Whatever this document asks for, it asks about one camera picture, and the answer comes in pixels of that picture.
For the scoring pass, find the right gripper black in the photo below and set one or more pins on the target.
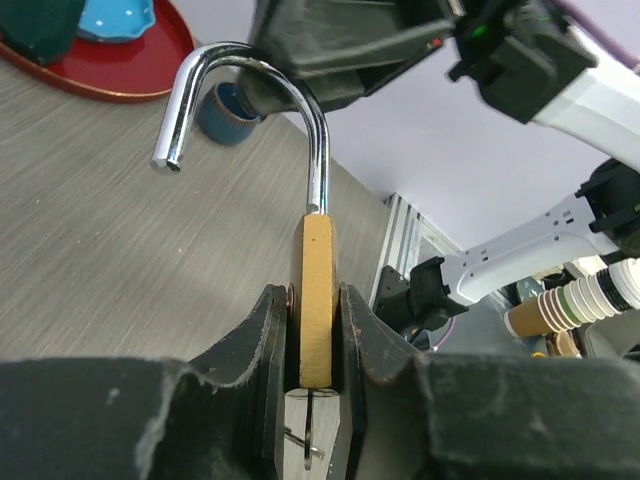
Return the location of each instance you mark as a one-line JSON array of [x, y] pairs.
[[520, 54]]

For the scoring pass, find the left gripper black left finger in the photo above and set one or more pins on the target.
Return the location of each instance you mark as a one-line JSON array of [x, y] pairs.
[[217, 416]]

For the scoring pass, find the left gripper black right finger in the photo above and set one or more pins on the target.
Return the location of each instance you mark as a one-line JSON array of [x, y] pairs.
[[405, 414]]

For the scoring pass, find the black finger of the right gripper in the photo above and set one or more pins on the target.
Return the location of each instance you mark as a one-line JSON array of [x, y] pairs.
[[309, 38], [333, 92]]

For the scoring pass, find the large brass padlock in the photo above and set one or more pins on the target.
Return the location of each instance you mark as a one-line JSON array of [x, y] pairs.
[[315, 276]]

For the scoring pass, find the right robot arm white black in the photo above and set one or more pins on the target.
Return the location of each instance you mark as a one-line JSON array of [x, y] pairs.
[[503, 117]]

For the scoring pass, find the dark blue mug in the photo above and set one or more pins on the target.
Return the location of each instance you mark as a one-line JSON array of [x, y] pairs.
[[223, 117]]

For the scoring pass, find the red round tray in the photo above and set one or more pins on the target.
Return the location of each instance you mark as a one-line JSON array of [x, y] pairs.
[[135, 72]]

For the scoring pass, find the blue dotted plate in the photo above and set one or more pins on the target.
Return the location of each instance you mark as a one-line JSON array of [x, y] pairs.
[[116, 21]]

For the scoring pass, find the stack of paper cups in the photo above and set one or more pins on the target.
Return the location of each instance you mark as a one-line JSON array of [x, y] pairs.
[[609, 292]]

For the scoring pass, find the dark green cup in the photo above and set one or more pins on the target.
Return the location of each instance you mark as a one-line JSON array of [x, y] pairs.
[[40, 30]]

